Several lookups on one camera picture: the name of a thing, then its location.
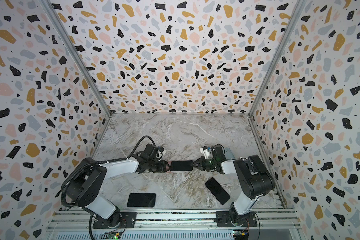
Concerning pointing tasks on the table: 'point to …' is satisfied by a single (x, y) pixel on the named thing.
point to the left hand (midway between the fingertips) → (169, 166)
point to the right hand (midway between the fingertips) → (190, 163)
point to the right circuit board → (238, 234)
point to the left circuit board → (111, 235)
